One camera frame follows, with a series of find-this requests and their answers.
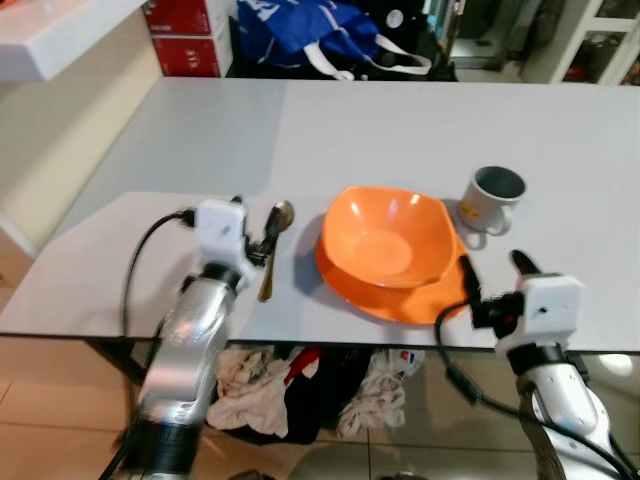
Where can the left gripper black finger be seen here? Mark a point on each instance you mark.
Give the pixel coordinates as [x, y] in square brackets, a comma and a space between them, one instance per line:
[272, 228]
[238, 202]

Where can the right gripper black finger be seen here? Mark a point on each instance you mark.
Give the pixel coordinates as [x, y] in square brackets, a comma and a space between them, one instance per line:
[525, 266]
[470, 280]

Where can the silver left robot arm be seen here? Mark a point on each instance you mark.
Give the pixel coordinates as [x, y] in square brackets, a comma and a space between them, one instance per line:
[185, 340]

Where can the bronze metal spoon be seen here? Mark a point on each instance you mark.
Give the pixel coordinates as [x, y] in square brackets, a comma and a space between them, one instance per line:
[268, 280]

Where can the orange plate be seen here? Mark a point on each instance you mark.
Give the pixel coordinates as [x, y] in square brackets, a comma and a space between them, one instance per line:
[410, 305]

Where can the grey mug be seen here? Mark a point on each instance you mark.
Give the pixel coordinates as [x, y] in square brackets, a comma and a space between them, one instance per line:
[485, 210]

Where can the orange bowl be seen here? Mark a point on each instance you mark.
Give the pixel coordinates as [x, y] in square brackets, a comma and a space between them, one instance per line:
[385, 240]

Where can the red garment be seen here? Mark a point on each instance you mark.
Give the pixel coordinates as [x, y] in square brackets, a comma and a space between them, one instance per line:
[303, 362]

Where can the red cardboard box numbered 315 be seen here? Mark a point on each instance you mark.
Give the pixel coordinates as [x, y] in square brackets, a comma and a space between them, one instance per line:
[190, 57]

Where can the black garment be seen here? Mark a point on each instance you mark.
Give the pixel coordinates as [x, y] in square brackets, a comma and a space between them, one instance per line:
[320, 405]

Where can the red cardboard box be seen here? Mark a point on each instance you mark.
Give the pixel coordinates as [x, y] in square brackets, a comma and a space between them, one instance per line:
[185, 15]

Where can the glass door cabinet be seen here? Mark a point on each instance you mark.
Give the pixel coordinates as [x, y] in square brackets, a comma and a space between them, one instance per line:
[590, 35]

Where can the white raised counter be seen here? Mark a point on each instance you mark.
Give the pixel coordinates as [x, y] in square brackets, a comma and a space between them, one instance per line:
[60, 30]

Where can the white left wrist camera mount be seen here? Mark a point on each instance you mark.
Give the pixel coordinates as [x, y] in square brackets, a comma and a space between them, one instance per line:
[220, 232]

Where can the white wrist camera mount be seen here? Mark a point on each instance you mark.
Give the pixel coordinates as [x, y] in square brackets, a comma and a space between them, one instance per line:
[220, 232]
[552, 310]

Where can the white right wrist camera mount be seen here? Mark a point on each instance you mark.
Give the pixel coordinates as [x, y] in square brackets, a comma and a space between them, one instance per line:
[552, 310]

